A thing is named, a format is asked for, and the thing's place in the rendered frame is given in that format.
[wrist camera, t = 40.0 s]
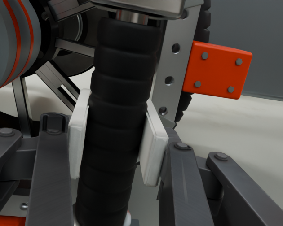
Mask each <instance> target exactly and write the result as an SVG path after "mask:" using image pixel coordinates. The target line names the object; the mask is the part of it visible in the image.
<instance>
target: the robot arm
mask: <svg viewBox="0 0 283 226"><path fill-rule="evenodd" d="M91 93H92V92H91V90H90V89H87V88H83V89H82V90H81V91H80V95H79V97H78V100H77V102H76V105H75V108H74V111H73V114H72V115H65V114H63V113H57V112H48V113H43V114H41V116H40V130H39V136H37V137H32V138H22V133H21V132H20V131H19V130H16V129H12V128H0V212H1V210H2V209H3V207H4V206H5V205H6V203H7V202H8V200H9V199H10V197H11V195H12V194H13V193H14V191H15V190H16V188H17V187H18V185H19V182H20V180H22V179H32V181H31V189H30V195H29V201H28V207H27V215H26V221H25V226H74V219H73V206H72V193H71V179H75V180H76V178H78V177H79V172H80V165H81V160H82V155H83V149H84V141H85V137H86V136H85V133H86V125H87V119H88V108H89V106H88V99H89V96H90V95H91ZM147 105H148V108H147V112H146V118H145V121H144V122H143V132H142V137H141V142H140V143H139V153H138V156H139V161H140V166H141V172H142V177H143V182H144V184H145V185H146V186H147V187H156V186H157V185H158V183H159V178H160V177H161V181H160V186H159V191H158V195H157V200H159V226H283V210H282V209H281V208H280V207H279V206H278V205H277V204H276V203H275V202H274V201H273V200H272V199H271V198H270V197H269V196H268V195H267V194H266V193H265V191H264V190H263V189H262V188H261V187H260V186H259V185H258V184H257V183H256V182H255V181H254V180H253V179H252V178H251V177H250V176H249V175H248V174H247V173H246V172H245V171H244V170H243V169H242V168H241V167H240V166H239V165H238V164H237V163H236V162H235V161H234V160H233V159H232V158H231V157H230V156H228V155H226V154H225V153H222V152H210V153H209V154H208V157H207V158H203V157H199V156H196V155H195V153H194V150H193V148H192V147H191V146H189V145H187V144H185V143H183V142H182V141H181V139H180V137H179V136H178V134H177V132H176V131H175V130H174V129H172V128H170V127H164V126H163V124H162V122H161V120H160V118H159V116H158V114H157V112H156V110H155V108H154V105H153V103H152V101H151V99H150V98H149V99H148V100H147Z"/></svg>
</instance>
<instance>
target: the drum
mask: <svg viewBox="0 0 283 226"><path fill-rule="evenodd" d="M40 46H41V28H40V23H39V19H38V17H37V14H36V12H35V10H34V8H33V6H32V5H31V3H30V2H29V0H0V89H1V88H2V87H4V86H6V85H7V84H9V83H10V82H12V81H13V80H15V79H16V78H18V77H19V76H21V75H22V74H24V73H25V72H26V71H27V70H29V68H30V67H31V66H32V65H33V63H34V62H35V60H36V58H37V56H38V54H39V51H40Z"/></svg>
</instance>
